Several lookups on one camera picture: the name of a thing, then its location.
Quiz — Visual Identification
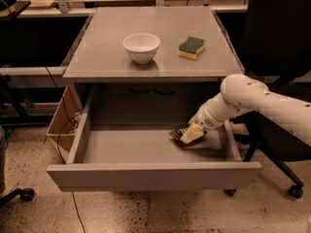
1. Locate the black chair base left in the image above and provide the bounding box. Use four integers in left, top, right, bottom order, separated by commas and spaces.
0, 188, 35, 207

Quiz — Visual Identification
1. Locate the grey side desk rail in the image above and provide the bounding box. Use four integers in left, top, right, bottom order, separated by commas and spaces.
0, 67, 66, 88

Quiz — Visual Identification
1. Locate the green yellow sponge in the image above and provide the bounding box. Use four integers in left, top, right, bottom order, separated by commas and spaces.
178, 37, 205, 60

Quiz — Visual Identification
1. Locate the brown cardboard box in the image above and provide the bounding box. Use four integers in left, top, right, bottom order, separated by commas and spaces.
47, 87, 80, 163

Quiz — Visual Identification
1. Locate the black office chair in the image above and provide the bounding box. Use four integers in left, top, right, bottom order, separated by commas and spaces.
217, 0, 311, 199

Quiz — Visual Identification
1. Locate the white ceramic bowl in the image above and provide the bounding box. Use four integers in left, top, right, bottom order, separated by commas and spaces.
123, 33, 160, 64

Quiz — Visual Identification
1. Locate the black cable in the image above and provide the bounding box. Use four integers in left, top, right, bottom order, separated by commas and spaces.
45, 66, 86, 233

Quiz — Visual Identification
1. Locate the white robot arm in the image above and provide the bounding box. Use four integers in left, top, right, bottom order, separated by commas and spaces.
181, 74, 311, 146

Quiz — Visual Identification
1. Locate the black rxbar chocolate wrapper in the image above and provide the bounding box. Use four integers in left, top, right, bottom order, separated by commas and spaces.
169, 126, 206, 145

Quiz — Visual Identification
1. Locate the grey open drawer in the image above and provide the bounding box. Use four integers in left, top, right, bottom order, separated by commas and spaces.
47, 84, 261, 191

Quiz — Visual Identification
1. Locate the grey cabinet counter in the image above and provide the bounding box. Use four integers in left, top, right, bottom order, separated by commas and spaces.
62, 6, 245, 112

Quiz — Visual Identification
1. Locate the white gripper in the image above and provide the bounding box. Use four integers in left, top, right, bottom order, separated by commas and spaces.
180, 97, 227, 144

